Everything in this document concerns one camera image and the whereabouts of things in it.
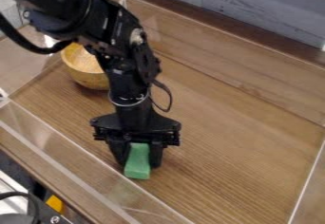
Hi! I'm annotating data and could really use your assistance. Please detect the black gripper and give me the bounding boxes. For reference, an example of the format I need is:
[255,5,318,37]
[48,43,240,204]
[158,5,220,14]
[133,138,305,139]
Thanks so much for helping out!
[89,99,182,168]

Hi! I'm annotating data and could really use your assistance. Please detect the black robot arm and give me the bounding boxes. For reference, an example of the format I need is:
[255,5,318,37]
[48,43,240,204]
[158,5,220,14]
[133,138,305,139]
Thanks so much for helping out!
[0,0,182,168]

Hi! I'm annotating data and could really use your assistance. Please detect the brown wooden bowl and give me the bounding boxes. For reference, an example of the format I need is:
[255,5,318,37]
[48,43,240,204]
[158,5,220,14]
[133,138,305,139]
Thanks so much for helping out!
[61,43,109,90]

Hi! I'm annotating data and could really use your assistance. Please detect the black cable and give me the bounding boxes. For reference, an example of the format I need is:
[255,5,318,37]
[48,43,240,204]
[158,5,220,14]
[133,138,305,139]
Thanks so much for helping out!
[0,191,36,224]

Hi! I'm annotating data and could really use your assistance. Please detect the clear acrylic tray enclosure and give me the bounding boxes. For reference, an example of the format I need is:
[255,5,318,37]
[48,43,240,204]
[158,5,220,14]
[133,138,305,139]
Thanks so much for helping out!
[0,0,325,224]

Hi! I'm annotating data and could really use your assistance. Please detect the green rectangular block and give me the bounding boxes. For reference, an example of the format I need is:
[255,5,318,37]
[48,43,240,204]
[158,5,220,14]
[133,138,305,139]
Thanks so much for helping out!
[123,143,151,179]

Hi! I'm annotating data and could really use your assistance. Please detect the black and yellow clamp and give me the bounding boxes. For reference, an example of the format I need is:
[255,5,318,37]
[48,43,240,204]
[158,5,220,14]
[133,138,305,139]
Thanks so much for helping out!
[30,182,73,224]

